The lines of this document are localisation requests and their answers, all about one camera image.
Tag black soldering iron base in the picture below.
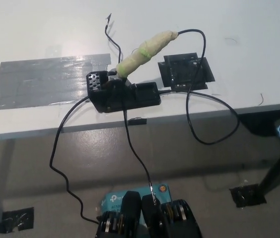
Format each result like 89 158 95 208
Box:
85 70 162 114

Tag black robot torso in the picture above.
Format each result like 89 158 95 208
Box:
95 190 203 238

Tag small black tape strip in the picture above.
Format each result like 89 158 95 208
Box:
127 118 147 125

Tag teal router box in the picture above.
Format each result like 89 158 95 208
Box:
101 183 173 224

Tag black floor tape patch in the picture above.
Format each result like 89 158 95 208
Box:
229 183 268 208
1 206 35 234

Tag thin black clip wire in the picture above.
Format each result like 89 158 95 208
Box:
104 13 123 63
123 109 158 204

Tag black power cable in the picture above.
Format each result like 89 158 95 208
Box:
49 97 101 223

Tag black soldering iron cable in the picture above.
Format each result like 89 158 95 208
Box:
157 29 240 145

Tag grey duct tape patch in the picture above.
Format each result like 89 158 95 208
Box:
0 53 112 111

